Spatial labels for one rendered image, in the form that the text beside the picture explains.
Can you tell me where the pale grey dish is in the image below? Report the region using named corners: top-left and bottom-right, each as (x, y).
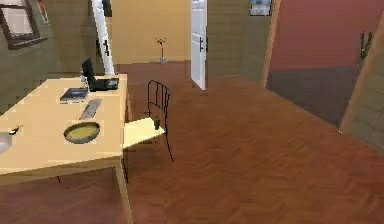
top-left (0, 131), bottom-right (13, 155)

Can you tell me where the white room door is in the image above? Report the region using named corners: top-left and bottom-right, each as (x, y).
top-left (190, 0), bottom-right (208, 91)
top-left (90, 0), bottom-right (116, 76)

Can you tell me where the grey bowl yellow inside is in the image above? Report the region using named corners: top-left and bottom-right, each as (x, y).
top-left (63, 121), bottom-right (101, 145)

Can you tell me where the grey remote control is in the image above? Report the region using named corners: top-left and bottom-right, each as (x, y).
top-left (79, 98), bottom-right (104, 121)

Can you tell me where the dark framed window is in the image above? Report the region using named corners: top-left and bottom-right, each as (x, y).
top-left (0, 0), bottom-right (48, 51)

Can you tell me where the black open laptop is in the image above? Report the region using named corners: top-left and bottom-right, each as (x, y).
top-left (81, 56), bottom-right (120, 93)

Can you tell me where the thin plant in grey vase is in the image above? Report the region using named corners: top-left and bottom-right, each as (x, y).
top-left (155, 37), bottom-right (168, 65)

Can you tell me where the black wire chair cream seat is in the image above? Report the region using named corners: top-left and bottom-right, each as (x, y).
top-left (121, 79), bottom-right (175, 184)

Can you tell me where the dark grey book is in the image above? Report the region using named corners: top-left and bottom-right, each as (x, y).
top-left (59, 87), bottom-right (90, 103)

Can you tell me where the framed wall picture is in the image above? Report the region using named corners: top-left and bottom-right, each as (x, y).
top-left (249, 0), bottom-right (273, 17)

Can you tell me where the light wooden table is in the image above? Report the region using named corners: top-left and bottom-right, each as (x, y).
top-left (0, 73), bottom-right (134, 224)

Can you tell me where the small black and orange pen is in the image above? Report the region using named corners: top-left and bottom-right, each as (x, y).
top-left (8, 125), bottom-right (24, 136)

